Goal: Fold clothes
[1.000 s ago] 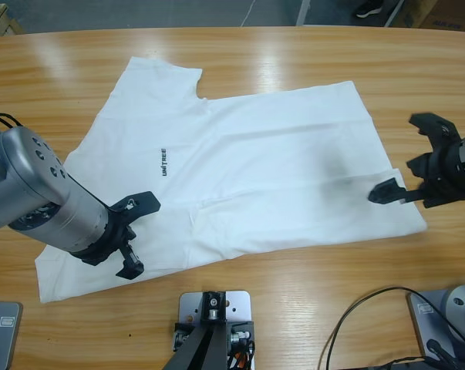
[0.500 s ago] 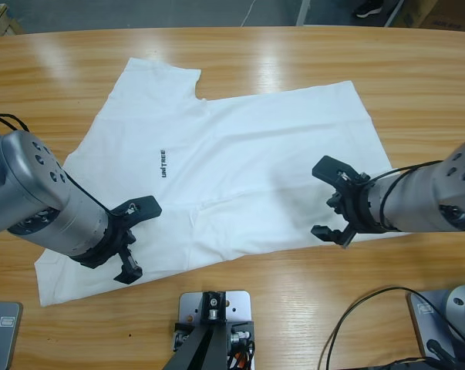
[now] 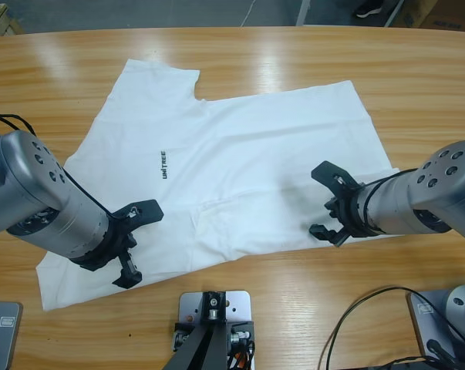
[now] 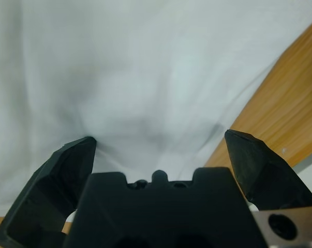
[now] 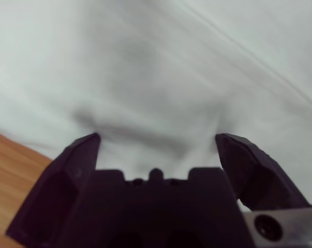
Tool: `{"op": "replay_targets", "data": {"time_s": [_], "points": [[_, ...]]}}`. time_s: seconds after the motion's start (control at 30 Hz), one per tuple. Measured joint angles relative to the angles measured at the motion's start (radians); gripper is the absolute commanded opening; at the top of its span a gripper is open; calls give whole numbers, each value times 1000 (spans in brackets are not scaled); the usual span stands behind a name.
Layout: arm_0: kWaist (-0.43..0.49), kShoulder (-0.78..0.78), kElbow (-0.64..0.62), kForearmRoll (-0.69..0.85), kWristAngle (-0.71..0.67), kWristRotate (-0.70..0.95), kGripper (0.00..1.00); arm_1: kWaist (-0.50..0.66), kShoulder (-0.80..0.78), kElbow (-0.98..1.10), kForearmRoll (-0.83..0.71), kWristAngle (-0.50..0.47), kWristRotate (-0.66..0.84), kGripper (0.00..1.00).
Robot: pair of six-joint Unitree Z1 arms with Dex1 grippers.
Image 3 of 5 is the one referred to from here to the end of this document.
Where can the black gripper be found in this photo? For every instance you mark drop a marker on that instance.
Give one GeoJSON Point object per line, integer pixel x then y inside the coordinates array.
{"type": "Point", "coordinates": [351, 212]}
{"type": "Point", "coordinates": [105, 246]}

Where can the white T-shirt with black logo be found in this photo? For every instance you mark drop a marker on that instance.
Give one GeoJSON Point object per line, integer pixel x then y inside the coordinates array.
{"type": "Point", "coordinates": [236, 173]}

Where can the white table leg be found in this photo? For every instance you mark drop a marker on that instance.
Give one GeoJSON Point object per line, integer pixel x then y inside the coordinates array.
{"type": "Point", "coordinates": [302, 11]}

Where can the black shoe with white sole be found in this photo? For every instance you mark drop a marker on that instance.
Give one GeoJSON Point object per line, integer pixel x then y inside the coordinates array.
{"type": "Point", "coordinates": [369, 9]}

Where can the slanted pale bar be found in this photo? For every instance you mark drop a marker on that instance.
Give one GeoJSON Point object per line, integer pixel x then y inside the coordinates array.
{"type": "Point", "coordinates": [393, 15]}

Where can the cardboard box with blue print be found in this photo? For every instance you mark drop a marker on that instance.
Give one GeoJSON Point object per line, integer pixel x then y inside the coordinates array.
{"type": "Point", "coordinates": [440, 13]}

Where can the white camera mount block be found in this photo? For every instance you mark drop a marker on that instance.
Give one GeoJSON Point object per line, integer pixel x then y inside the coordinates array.
{"type": "Point", "coordinates": [240, 304]}

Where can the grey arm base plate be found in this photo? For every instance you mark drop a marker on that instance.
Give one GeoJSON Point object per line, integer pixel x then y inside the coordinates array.
{"type": "Point", "coordinates": [8, 339]}
{"type": "Point", "coordinates": [419, 327]}

